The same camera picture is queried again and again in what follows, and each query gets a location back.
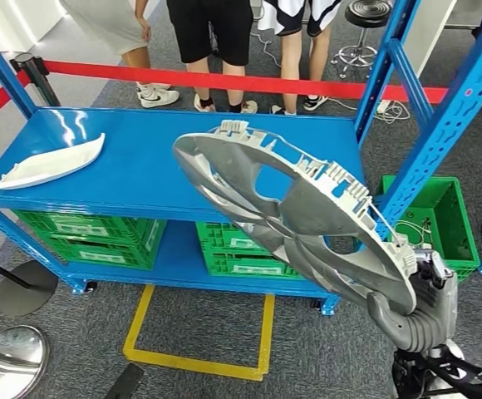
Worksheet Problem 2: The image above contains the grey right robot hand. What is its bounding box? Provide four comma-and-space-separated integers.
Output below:
366, 249, 460, 349

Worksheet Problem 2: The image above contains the dark left robot hand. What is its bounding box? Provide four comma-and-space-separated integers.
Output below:
104, 363, 145, 399

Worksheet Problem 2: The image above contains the grey plastic wheel hubcap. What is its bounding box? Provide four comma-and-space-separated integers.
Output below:
172, 119, 418, 316

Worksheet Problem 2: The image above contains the blue metal shelf rack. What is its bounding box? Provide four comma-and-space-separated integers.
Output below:
0, 0, 482, 318

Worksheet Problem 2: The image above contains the white plastic car trim part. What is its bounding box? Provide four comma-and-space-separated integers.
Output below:
0, 132, 106, 191

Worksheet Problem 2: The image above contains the green plastic crate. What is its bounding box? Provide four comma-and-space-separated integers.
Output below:
13, 209, 167, 271
195, 221, 304, 280
375, 175, 481, 282

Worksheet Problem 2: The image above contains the thin black pole stand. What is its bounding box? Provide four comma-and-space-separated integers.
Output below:
0, 251, 59, 318

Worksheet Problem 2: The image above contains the white panel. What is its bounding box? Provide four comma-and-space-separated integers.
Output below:
403, 0, 458, 78

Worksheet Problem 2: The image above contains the black round stool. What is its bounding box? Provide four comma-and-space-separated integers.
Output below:
332, 0, 394, 79

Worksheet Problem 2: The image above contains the person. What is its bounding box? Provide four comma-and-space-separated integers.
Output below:
58, 0, 180, 109
166, 0, 258, 115
258, 0, 344, 116

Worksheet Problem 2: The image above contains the red barrier belt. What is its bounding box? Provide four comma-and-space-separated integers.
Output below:
0, 59, 482, 132

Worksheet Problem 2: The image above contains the white extension cord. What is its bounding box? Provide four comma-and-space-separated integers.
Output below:
328, 94, 412, 126

